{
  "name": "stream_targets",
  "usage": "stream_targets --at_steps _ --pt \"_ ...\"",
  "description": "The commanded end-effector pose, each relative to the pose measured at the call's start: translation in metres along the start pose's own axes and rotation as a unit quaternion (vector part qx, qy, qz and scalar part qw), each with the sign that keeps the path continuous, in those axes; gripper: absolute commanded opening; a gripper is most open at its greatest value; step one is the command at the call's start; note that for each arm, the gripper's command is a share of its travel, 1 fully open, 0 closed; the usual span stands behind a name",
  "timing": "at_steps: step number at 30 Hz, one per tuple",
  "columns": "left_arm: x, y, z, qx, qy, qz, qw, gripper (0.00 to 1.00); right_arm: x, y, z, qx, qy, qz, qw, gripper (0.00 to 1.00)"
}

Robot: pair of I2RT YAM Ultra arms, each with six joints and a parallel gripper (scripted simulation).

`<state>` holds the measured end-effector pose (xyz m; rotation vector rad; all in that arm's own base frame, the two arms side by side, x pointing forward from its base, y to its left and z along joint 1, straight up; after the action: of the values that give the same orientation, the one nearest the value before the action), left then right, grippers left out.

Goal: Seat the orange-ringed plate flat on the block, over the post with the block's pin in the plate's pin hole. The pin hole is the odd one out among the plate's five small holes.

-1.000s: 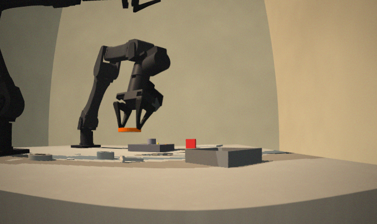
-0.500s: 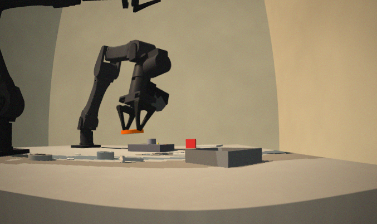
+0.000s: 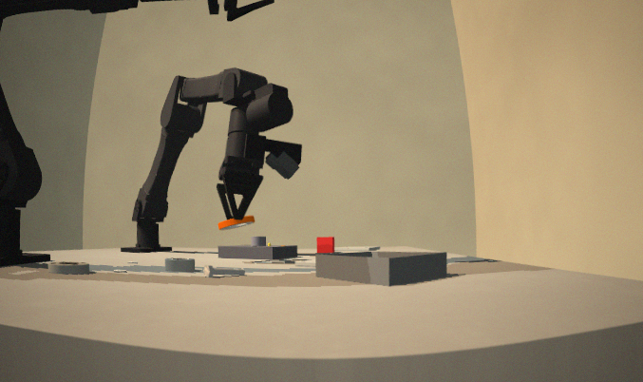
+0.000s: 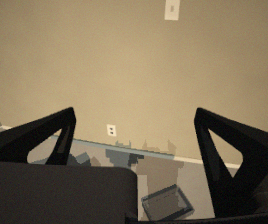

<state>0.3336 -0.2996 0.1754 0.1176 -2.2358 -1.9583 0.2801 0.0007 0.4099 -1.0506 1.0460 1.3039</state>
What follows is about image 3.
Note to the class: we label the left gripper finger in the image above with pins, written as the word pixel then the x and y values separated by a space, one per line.
pixel 241 190
pixel 230 177

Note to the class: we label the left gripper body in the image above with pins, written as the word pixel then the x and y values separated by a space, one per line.
pixel 235 147

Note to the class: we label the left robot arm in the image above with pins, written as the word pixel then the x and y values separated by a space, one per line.
pixel 263 107

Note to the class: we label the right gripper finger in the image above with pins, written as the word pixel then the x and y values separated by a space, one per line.
pixel 233 12

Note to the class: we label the grey hex-head bolt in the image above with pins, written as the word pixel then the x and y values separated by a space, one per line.
pixel 209 271

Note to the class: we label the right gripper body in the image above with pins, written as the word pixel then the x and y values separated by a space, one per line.
pixel 214 6

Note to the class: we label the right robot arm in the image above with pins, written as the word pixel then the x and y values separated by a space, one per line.
pixel 20 173

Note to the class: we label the cream round plate with orange rim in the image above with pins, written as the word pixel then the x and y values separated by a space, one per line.
pixel 224 225

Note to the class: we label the red cube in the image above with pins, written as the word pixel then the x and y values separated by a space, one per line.
pixel 325 245

